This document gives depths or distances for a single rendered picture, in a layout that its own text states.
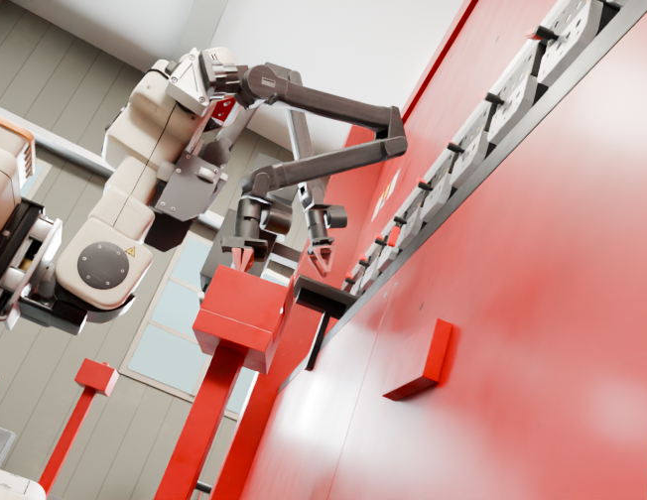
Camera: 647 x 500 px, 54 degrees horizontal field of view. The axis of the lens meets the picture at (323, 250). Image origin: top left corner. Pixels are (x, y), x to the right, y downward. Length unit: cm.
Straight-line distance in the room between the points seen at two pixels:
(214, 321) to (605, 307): 97
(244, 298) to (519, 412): 90
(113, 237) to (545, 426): 111
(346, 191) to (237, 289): 171
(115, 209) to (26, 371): 370
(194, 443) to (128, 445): 375
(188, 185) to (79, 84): 439
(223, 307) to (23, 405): 382
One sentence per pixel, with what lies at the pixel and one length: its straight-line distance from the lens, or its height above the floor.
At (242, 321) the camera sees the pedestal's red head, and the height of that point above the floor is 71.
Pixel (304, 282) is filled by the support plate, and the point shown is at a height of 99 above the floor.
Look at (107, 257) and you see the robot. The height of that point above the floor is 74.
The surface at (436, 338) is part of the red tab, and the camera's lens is 71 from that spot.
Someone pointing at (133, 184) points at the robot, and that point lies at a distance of 151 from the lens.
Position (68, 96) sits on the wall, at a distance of 575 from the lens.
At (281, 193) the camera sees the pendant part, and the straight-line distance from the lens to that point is 308.
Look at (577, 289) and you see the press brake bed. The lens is 49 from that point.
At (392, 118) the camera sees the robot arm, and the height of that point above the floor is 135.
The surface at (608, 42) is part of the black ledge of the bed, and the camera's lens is 66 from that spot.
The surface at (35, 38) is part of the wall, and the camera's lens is 601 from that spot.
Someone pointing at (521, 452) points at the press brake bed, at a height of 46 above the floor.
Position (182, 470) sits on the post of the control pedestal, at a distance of 133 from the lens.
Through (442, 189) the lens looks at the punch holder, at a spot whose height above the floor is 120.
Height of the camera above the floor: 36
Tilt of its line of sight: 24 degrees up
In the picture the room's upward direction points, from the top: 20 degrees clockwise
